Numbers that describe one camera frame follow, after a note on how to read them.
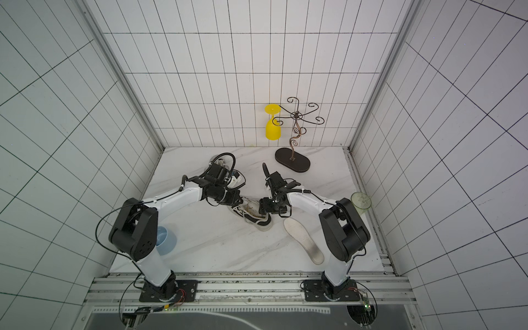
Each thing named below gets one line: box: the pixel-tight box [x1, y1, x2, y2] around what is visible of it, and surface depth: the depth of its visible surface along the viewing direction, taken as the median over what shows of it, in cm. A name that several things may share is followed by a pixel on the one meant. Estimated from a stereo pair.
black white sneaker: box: [227, 196, 272, 232], surface depth 88 cm
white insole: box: [283, 217, 325, 265], surface depth 87 cm
